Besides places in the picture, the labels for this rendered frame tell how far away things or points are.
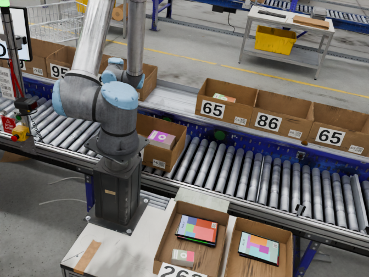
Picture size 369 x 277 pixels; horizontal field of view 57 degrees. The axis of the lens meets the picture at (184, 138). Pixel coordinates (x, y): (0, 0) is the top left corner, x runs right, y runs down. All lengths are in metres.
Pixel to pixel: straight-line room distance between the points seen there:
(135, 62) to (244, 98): 1.04
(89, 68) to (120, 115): 0.24
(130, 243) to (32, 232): 1.24
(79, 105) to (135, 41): 0.54
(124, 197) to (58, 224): 1.27
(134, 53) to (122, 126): 0.54
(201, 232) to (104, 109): 0.78
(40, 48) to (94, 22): 1.64
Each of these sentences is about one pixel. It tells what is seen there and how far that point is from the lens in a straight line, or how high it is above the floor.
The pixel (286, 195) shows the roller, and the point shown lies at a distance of 2.16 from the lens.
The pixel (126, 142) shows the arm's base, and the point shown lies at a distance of 1.48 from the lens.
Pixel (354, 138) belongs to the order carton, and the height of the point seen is 1.00.
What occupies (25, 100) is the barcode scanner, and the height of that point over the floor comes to 1.09.
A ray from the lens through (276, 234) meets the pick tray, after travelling 1.85.
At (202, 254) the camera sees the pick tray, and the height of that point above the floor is 0.76.
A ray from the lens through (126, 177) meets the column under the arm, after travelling 1.57.
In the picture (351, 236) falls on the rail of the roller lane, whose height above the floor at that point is 0.73.
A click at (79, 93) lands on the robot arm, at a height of 1.45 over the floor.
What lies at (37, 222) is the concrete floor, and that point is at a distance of 2.90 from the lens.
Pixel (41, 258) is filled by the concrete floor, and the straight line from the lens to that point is 2.68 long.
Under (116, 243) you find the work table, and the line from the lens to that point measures 1.74.
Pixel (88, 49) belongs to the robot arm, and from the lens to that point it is 1.52.
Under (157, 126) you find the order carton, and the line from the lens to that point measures 2.31.
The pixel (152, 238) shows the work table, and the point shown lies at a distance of 1.76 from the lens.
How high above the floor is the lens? 2.13
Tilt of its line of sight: 35 degrees down
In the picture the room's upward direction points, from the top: 8 degrees clockwise
